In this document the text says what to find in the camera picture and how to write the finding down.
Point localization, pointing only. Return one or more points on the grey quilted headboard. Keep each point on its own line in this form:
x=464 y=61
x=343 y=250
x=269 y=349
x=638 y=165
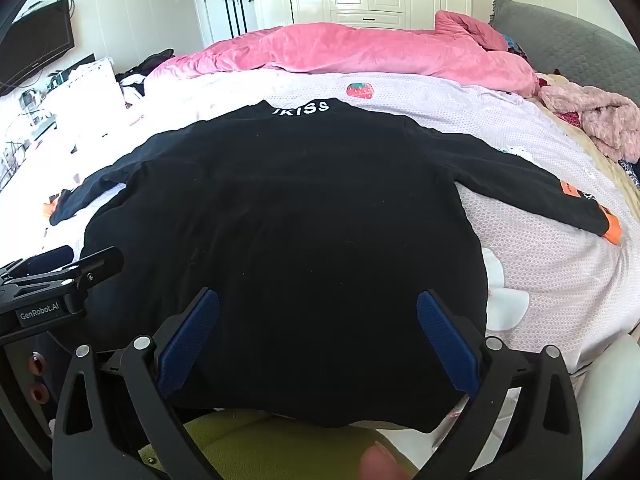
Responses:
x=570 y=45

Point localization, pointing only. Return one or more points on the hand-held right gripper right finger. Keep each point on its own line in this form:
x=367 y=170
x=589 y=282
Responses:
x=445 y=345

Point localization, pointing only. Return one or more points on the white chest of drawers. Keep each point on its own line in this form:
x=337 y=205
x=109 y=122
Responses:
x=95 y=85

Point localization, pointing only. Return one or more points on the green cloth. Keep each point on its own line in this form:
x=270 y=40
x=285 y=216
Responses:
x=280 y=445

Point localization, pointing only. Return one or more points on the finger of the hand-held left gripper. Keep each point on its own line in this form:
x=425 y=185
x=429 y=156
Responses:
x=47 y=257
x=100 y=262

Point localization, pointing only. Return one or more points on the black t-shirt orange print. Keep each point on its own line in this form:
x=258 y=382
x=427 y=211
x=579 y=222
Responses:
x=300 y=220

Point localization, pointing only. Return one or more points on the pink plush blanket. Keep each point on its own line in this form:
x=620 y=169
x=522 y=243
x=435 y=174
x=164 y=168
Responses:
x=360 y=50

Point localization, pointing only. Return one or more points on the pink fluffy garment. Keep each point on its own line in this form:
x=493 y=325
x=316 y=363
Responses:
x=595 y=115

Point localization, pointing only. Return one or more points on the lilac strawberry print bedsheet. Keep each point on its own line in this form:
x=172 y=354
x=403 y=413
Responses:
x=525 y=240

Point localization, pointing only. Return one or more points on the pile of dark clothes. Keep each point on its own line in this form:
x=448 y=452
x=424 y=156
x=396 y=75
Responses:
x=150 y=67

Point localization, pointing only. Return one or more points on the black flat-screen television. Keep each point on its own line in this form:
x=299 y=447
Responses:
x=35 y=45

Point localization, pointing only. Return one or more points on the white bed footboard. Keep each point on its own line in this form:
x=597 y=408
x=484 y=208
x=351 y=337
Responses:
x=610 y=390

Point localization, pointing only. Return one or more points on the person's right hand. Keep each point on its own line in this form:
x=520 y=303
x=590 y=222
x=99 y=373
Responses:
x=381 y=465

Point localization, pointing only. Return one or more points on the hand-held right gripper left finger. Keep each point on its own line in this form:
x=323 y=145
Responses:
x=190 y=340

